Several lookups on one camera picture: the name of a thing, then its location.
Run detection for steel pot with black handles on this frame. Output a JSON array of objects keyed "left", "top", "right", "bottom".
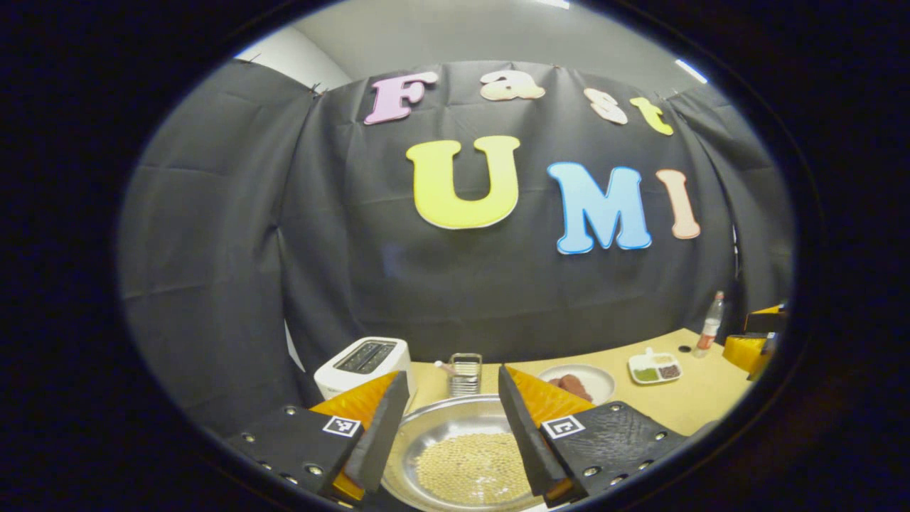
[{"left": 380, "top": 395, "right": 548, "bottom": 512}]

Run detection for metal wire utensil holder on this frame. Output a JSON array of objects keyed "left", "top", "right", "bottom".
[{"left": 449, "top": 353, "right": 483, "bottom": 398}]

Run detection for white toaster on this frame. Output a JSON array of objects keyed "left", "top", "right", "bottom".
[{"left": 314, "top": 336, "right": 415, "bottom": 400}]

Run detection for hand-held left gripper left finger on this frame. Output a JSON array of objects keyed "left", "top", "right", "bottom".
[{"left": 226, "top": 371, "right": 411, "bottom": 502}]

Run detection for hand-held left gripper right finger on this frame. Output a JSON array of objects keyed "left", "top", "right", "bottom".
[{"left": 498, "top": 365, "right": 689, "bottom": 507}]

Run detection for white divided bean dish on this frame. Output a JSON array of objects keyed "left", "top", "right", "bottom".
[{"left": 628, "top": 347, "right": 683, "bottom": 385}]

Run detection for round white plate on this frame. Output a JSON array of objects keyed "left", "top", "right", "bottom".
[{"left": 537, "top": 364, "right": 616, "bottom": 405}]

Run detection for clear water bottle red label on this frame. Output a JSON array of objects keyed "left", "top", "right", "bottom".
[{"left": 693, "top": 291, "right": 726, "bottom": 358}]

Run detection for black backdrop cloth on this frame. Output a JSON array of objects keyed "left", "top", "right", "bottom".
[{"left": 117, "top": 58, "right": 796, "bottom": 438}]

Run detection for pile of soybeans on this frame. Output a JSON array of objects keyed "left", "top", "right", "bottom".
[{"left": 414, "top": 432, "right": 534, "bottom": 507}]

